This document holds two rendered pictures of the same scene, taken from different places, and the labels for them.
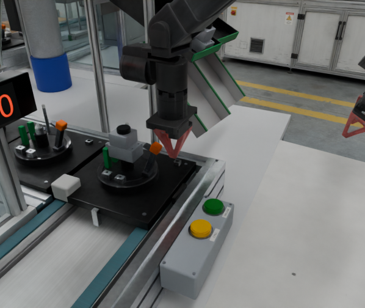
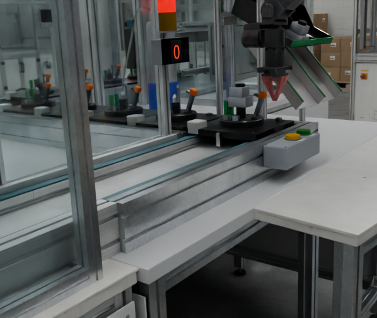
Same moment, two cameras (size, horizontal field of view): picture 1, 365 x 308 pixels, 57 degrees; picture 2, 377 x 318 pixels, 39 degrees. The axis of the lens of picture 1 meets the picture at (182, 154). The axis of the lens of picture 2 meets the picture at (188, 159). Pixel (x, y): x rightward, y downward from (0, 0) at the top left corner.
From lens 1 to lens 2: 0.98 m
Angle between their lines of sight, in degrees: 21
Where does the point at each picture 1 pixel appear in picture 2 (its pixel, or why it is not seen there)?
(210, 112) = (308, 96)
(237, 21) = (369, 86)
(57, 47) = (173, 74)
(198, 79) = (298, 71)
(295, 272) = (365, 176)
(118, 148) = (235, 97)
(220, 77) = (319, 78)
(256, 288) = (333, 180)
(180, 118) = (280, 66)
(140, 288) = (250, 149)
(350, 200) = not seen: outside the picture
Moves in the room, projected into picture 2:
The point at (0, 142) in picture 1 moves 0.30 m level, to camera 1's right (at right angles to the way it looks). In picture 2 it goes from (166, 79) to (270, 77)
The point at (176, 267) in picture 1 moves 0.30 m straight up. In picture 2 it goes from (273, 146) to (273, 26)
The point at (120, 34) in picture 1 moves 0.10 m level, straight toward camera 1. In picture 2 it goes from (229, 65) to (230, 67)
